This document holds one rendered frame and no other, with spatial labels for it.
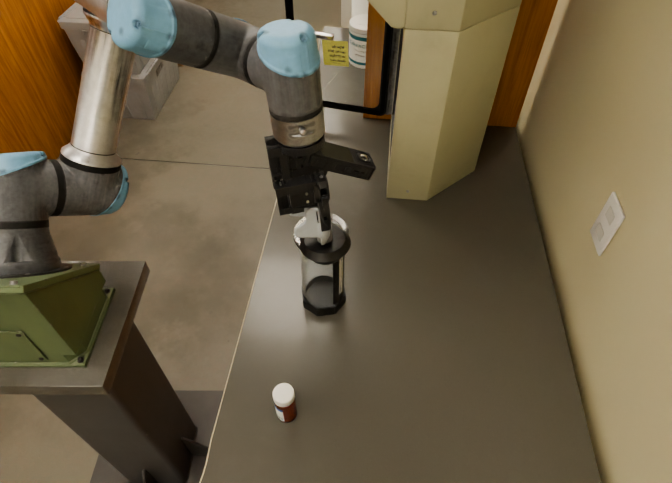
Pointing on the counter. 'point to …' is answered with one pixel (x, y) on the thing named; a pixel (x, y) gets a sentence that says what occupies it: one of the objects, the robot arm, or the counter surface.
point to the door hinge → (393, 71)
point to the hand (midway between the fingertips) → (324, 231)
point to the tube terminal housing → (448, 79)
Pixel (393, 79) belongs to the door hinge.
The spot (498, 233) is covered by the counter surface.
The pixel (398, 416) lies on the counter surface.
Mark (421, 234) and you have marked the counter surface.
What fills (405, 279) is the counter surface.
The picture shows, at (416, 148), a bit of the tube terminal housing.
